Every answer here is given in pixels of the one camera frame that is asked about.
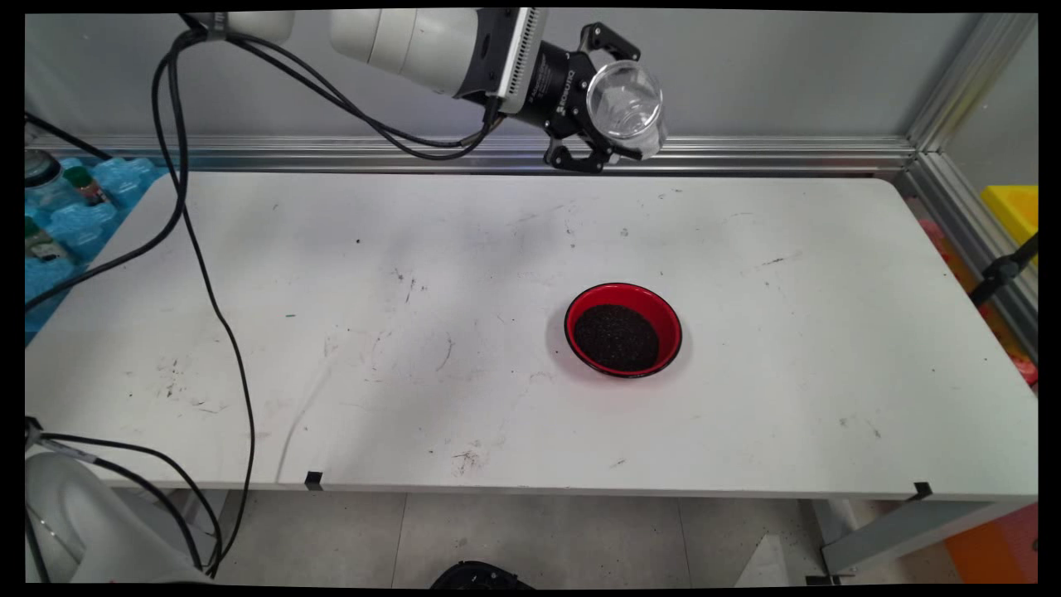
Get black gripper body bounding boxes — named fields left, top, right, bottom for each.
left=506, top=40, right=602, bottom=142

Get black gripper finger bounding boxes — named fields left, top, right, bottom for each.
left=544, top=133, right=644, bottom=175
left=578, top=22, right=642, bottom=64

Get clear plastic jar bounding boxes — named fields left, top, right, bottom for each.
left=585, top=60, right=668, bottom=161

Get red bowl with black rim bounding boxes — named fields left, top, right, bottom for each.
left=566, top=282, right=684, bottom=380

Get black granules in bowl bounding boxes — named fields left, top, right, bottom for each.
left=574, top=303, right=661, bottom=372

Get black object on floor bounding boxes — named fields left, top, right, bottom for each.
left=429, top=561, right=535, bottom=590

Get black stand pole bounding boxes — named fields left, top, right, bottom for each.
left=970, top=235, right=1039, bottom=308

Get yellow plastic bin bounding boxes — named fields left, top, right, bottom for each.
left=982, top=184, right=1039, bottom=268

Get blue plastic tray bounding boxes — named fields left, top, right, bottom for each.
left=25, top=156, right=171, bottom=345

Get red bottle with green cap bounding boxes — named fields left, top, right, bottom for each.
left=64, top=166, right=110, bottom=206

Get grey table leg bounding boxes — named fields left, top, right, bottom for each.
left=816, top=496, right=1037, bottom=577

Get jar with grey lid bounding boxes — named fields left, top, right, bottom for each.
left=25, top=149, right=61, bottom=208

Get small dark bottle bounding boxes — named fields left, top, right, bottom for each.
left=25, top=217, right=65, bottom=263

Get orange crate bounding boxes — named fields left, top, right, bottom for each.
left=945, top=502, right=1039, bottom=583

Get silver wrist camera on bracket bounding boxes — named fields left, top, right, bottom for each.
left=452, top=8, right=550, bottom=117

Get long aluminium frame rail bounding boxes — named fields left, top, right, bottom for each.
left=25, top=135, right=917, bottom=177

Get upright aluminium corner post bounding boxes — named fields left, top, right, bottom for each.
left=908, top=12, right=1037, bottom=154

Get short aluminium frame rail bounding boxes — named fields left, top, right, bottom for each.
left=902, top=152, right=1039, bottom=359

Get black cable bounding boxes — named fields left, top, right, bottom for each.
left=33, top=430, right=223, bottom=575
left=153, top=12, right=506, bottom=581
left=25, top=112, right=113, bottom=163
left=25, top=12, right=498, bottom=314

